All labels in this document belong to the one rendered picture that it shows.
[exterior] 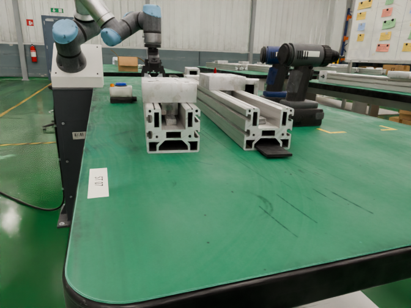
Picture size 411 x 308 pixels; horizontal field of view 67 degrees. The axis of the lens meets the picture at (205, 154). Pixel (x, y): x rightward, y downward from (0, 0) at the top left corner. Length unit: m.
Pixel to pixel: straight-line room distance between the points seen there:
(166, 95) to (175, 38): 12.01
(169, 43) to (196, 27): 1.22
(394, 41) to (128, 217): 3.96
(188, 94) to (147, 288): 0.45
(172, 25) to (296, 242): 12.37
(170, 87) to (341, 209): 0.39
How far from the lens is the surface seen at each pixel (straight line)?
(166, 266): 0.29
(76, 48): 1.75
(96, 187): 0.45
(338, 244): 0.35
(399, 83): 2.39
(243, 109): 0.62
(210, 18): 13.04
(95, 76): 1.80
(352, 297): 1.21
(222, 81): 0.92
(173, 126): 0.61
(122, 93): 1.21
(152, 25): 1.40
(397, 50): 4.12
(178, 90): 0.64
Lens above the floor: 0.96
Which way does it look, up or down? 17 degrees down
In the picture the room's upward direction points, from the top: 2 degrees clockwise
